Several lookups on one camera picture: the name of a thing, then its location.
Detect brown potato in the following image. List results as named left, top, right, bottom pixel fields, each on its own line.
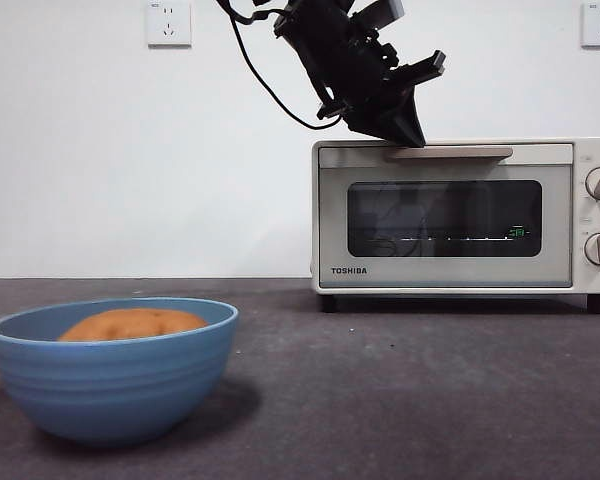
left=57, top=308, right=209, bottom=343

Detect cream toaster oven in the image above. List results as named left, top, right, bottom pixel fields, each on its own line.
left=310, top=138, right=600, bottom=315

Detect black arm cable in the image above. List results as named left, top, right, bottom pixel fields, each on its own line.
left=214, top=0, right=332, bottom=131

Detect blue bowl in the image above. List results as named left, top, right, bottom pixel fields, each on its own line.
left=0, top=297, right=240, bottom=448

